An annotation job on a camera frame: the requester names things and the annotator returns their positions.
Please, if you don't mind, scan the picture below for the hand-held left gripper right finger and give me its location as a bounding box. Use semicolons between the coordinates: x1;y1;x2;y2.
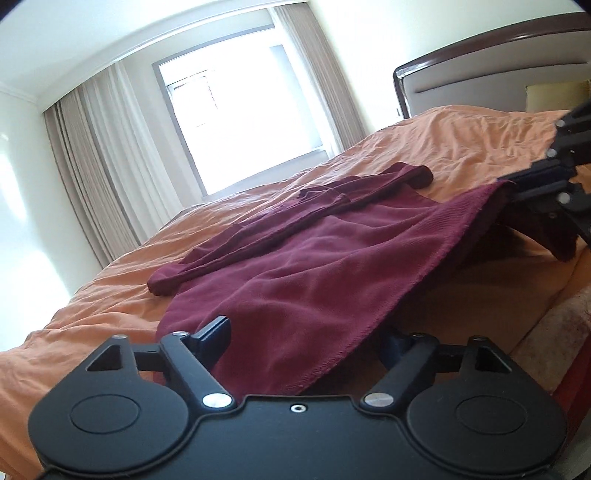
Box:
360;330;515;411

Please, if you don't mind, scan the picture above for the maroon long-sleeved sweater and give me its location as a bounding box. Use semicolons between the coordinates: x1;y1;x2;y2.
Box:
148;162;579;396

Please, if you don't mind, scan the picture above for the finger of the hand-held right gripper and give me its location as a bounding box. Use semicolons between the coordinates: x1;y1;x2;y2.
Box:
501;99;591;185
508;182;591;246

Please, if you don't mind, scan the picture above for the window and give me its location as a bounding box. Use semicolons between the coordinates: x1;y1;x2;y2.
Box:
152;44;346;197

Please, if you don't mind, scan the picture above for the pale yellow pillow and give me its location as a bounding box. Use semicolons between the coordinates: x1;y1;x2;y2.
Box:
525;80;591;113

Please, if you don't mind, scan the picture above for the red bed frame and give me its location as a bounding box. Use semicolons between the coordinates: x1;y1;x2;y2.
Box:
551;364;591;462

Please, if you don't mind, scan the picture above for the padded headboard with wooden frame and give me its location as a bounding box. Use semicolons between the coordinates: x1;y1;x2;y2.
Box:
392;11;591;121

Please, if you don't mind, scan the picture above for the orange bed blanket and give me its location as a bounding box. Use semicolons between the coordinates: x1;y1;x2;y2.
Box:
0;105;591;462

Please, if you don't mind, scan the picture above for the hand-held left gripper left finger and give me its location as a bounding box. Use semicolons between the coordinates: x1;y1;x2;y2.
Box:
85;316;234;411

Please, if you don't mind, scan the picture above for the beige curtain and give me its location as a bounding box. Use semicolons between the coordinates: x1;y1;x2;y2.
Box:
44;62;185;269
272;0;371;154

